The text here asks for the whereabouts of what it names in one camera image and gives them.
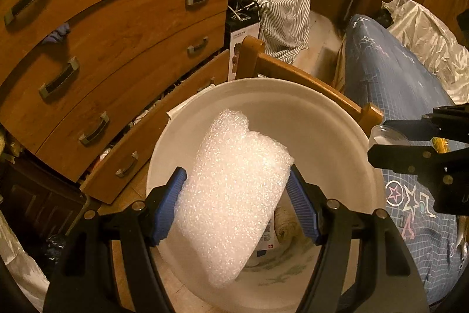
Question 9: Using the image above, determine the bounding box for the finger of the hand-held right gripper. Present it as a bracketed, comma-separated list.
[367, 141, 469, 215]
[383, 106, 469, 144]

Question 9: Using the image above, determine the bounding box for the blue checked star bedsheet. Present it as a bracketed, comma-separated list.
[337, 15, 469, 306]

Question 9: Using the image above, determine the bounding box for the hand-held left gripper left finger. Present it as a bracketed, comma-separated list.
[43, 166, 188, 313]

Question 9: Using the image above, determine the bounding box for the wooden chair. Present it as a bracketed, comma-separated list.
[234, 35, 384, 130]

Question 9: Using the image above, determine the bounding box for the shiny white plastic cover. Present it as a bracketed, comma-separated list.
[381, 0, 469, 104]

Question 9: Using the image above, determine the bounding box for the wooden chest of drawers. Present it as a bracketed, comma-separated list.
[0, 0, 237, 205]

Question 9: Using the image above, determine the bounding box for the crumpled brown paper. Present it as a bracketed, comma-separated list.
[275, 207, 305, 245]

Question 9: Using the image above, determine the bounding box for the white carton with blue print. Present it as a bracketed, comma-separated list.
[256, 221, 280, 259]

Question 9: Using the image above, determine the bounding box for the clear plastic cup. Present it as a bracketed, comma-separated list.
[369, 125, 410, 149]

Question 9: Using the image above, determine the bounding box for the blue cloth in drawer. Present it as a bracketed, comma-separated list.
[42, 21, 71, 44]

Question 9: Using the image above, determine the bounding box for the black and white carton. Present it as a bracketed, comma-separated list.
[224, 18, 261, 81]

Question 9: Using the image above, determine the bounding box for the white plastic bucket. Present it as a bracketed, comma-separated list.
[146, 77, 383, 313]

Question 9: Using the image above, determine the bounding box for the white plastic sheet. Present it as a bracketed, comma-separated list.
[0, 214, 50, 303]

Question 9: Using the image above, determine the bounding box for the white bubble wrap roll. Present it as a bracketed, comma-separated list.
[175, 110, 295, 289]

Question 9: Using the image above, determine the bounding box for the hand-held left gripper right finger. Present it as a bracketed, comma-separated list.
[286, 166, 429, 313]

